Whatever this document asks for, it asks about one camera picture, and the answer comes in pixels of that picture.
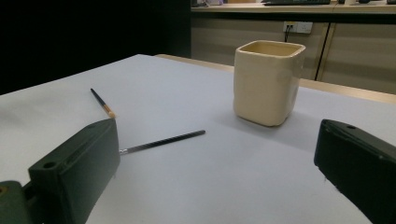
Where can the cream square ceramic cup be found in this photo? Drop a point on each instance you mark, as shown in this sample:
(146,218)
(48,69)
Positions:
(264,87)

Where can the black flat brush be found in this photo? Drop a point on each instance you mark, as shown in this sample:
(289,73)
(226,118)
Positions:
(168,141)

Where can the thin brush with orange ferrule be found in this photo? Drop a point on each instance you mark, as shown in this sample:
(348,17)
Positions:
(102,102)

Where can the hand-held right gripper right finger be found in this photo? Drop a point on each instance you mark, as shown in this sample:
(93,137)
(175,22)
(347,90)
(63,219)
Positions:
(358,165)

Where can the white wall socket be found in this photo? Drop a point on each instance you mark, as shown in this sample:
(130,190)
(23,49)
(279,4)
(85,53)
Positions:
(303,27)

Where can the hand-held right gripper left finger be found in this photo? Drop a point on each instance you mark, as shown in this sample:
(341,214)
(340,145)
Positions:
(77,168)

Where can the beige background desk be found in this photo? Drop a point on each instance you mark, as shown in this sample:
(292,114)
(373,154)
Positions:
(280,8)

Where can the black keyboard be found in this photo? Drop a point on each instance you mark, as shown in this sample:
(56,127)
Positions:
(295,2)

